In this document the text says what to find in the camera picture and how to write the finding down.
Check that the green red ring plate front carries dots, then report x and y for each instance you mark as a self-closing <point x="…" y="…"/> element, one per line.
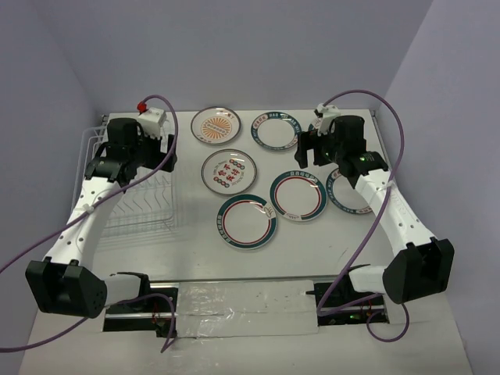
<point x="246" y="222"/>

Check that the orange sunburst plate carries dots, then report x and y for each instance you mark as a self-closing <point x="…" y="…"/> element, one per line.
<point x="215" y="125"/>

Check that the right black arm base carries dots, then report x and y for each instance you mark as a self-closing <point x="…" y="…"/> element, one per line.
<point x="351" y="315"/>

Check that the silver tape sheet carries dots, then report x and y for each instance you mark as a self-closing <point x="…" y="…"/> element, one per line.
<point x="246" y="309"/>

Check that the white wire dish rack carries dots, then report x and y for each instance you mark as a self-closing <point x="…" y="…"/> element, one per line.
<point x="146" y="208"/>

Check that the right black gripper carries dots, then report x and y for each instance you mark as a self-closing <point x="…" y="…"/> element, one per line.
<point x="310" y="140"/>

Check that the red characters plate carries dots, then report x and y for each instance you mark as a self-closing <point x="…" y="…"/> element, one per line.
<point x="229" y="172"/>

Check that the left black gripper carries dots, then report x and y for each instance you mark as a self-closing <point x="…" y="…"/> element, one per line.
<point x="158" y="156"/>

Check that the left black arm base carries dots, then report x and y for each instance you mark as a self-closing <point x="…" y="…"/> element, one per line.
<point x="152" y="314"/>

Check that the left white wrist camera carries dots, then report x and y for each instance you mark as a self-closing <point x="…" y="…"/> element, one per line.
<point x="151" y="118"/>

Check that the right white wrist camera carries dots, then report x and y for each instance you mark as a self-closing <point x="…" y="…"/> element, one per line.
<point x="325" y="115"/>

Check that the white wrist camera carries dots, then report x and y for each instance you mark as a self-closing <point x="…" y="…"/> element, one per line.
<point x="325" y="115"/>
<point x="151" y="118"/>

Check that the green red ring plate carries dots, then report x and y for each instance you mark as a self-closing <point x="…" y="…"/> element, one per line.
<point x="298" y="196"/>
<point x="246" y="222"/>

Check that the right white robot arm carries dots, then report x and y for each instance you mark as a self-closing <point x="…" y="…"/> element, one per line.
<point x="422" y="263"/>

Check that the green rim lettered plate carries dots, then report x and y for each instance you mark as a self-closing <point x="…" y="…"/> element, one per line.
<point x="275" y="131"/>

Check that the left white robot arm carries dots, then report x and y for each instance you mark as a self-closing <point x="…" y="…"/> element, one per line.
<point x="62" y="282"/>

